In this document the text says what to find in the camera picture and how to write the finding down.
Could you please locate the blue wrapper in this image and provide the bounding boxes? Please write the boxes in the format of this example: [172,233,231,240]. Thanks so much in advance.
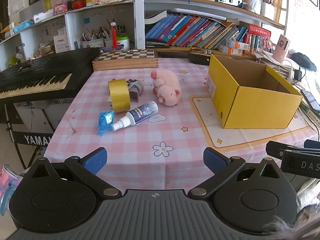
[97,110,114,136]

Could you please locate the white blue spray bottle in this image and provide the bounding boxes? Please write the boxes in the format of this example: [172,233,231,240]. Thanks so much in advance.
[111,101,158,131]

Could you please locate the gold tape roll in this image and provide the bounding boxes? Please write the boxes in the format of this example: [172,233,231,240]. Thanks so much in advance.
[108,79,130,112]

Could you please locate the pink plush pig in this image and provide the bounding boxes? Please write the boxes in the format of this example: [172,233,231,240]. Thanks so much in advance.
[151,69,182,106]

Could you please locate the smartphone on books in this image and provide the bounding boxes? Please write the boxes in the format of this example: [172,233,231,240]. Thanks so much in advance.
[300,89,320,112]

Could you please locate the yellow cardboard box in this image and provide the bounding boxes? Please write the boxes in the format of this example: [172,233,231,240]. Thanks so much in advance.
[206,55,302,129]

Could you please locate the black cap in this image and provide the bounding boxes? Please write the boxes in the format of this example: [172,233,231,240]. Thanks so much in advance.
[291,52,317,72]

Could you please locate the pink checkered tablecloth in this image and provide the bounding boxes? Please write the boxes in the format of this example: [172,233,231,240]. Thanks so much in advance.
[45,59,318,191]

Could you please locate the pink cup holder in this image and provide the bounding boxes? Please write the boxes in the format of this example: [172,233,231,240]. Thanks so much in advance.
[272,35,290,62]

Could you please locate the black Yamaha keyboard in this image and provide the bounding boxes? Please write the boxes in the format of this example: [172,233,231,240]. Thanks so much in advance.
[1,48,100,105]

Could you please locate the wooden chess board box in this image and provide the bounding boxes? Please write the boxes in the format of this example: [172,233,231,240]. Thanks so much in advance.
[92,49,158,71]

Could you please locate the orange white medicine box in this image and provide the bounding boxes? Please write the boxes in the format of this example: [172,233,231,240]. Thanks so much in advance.
[226,40,249,50]

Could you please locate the black brown device case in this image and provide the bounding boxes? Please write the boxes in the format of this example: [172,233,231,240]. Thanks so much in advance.
[188,49,211,66]

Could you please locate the red tassel ornament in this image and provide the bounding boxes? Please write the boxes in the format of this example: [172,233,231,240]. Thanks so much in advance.
[110,22,118,50]

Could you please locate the white green lidded jar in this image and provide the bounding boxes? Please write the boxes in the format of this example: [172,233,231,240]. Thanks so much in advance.
[116,34,130,50]

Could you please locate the white bookshelf unit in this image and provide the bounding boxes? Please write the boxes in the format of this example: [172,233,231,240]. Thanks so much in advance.
[1,0,287,69]

